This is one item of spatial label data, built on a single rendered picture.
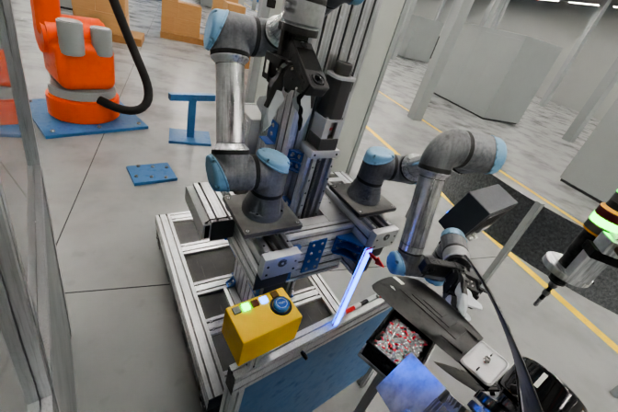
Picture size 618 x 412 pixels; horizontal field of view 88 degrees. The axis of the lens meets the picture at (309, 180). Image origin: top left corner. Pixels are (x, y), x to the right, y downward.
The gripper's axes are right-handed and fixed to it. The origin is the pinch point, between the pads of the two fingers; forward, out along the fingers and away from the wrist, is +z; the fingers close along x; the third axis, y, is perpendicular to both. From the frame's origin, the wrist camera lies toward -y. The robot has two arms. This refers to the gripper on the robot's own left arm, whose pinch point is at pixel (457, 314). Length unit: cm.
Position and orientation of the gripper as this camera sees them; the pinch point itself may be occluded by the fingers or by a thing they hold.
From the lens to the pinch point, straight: 90.2
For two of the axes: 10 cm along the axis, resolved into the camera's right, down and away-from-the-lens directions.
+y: 8.9, 4.4, -1.0
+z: -3.0, 4.1, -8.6
